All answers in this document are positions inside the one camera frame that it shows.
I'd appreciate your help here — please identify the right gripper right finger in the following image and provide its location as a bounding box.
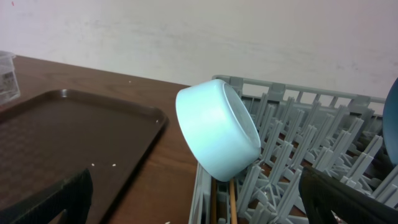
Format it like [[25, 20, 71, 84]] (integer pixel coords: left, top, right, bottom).
[[298, 167, 397, 224]]

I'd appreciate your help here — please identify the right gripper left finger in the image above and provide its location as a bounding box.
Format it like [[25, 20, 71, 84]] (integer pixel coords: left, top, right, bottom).
[[1, 169, 93, 224]]

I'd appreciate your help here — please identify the wooden chopstick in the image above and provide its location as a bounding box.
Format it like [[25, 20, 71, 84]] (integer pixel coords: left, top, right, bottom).
[[229, 179, 238, 224]]

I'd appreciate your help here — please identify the dark blue plate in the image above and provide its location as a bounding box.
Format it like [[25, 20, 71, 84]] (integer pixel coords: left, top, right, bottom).
[[382, 79, 398, 166]]

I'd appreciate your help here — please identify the light blue rice bowl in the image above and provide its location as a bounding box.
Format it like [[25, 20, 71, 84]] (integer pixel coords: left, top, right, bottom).
[[175, 79, 261, 182]]

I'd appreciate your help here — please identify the grey dishwasher rack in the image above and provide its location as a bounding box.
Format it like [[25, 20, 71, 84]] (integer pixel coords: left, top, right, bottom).
[[189, 75, 397, 223]]

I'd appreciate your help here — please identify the brown serving tray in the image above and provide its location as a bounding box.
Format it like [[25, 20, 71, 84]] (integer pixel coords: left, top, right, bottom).
[[1, 90, 167, 223]]

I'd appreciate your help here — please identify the clear plastic bin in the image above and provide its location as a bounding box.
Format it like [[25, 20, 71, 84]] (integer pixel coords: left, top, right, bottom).
[[0, 51, 21, 106]]

